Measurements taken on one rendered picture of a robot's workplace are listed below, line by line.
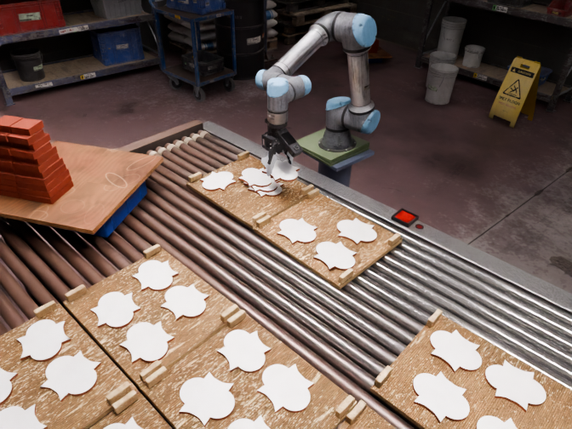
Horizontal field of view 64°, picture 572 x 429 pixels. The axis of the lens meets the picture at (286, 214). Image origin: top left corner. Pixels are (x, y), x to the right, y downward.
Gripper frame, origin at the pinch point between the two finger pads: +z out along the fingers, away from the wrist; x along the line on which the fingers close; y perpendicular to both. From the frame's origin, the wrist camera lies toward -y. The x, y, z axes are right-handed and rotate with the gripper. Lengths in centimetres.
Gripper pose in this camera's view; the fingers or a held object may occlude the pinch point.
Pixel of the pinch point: (281, 170)
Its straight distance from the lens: 180.8
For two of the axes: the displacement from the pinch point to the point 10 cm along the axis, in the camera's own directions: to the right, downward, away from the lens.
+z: -0.2, 8.1, 5.9
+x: -7.3, 4.0, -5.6
